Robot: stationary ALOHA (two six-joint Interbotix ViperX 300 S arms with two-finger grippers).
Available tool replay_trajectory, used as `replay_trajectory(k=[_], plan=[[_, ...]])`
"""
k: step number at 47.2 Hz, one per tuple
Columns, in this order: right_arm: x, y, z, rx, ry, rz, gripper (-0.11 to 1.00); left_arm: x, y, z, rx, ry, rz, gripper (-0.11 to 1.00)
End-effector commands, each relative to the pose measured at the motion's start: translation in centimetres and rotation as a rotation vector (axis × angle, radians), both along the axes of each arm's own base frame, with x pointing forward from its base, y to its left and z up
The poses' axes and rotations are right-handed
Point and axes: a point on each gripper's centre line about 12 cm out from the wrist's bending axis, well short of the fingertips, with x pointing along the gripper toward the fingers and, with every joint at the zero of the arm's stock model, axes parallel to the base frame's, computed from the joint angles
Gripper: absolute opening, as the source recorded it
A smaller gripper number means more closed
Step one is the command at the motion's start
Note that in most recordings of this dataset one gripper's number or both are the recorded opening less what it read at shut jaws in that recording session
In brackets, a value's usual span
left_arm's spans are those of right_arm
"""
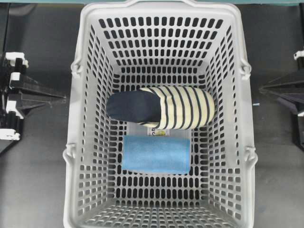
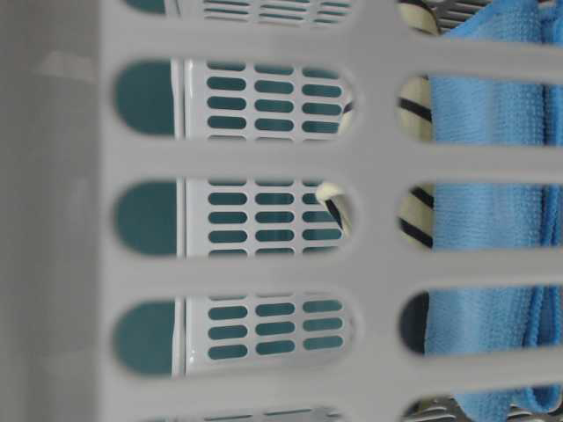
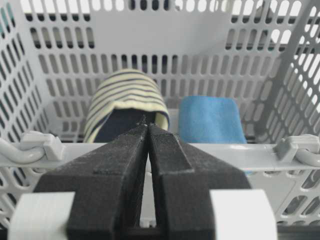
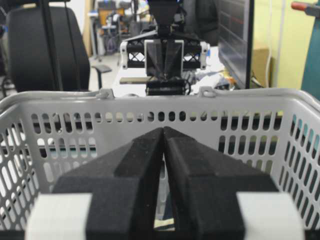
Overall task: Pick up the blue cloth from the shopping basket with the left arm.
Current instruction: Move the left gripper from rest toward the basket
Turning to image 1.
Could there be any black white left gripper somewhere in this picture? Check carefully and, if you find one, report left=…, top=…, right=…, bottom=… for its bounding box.
left=0, top=52, right=66, bottom=154

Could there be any striped navy cream slipper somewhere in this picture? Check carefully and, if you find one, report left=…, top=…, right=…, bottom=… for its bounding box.
left=106, top=86, right=215, bottom=130

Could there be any blue cloth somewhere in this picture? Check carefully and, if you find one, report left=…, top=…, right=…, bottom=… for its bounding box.
left=122, top=136, right=190, bottom=174

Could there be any grey plastic shopping basket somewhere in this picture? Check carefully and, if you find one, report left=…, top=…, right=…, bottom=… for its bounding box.
left=63, top=0, right=258, bottom=228

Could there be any small label sticker in basket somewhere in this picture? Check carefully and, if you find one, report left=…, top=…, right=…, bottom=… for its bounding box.
left=147, top=128, right=170, bottom=137

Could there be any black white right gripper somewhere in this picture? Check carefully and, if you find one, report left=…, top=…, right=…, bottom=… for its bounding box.
left=259, top=50, right=304, bottom=151

